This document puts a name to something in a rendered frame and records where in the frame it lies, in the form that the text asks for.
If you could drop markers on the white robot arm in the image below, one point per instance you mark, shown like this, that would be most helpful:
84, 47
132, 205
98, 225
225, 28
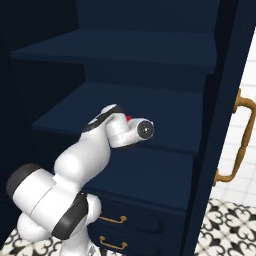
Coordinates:
80, 166

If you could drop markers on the red jam jar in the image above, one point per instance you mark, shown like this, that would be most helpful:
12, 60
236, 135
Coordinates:
128, 118

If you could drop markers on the navy open cabinet with shelves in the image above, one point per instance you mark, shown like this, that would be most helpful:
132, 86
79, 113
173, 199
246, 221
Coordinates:
140, 96

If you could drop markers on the navy cabinet door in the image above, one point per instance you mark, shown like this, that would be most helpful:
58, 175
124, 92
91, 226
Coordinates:
222, 110

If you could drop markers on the navy drawer front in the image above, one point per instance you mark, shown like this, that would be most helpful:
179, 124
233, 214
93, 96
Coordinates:
140, 218
133, 245

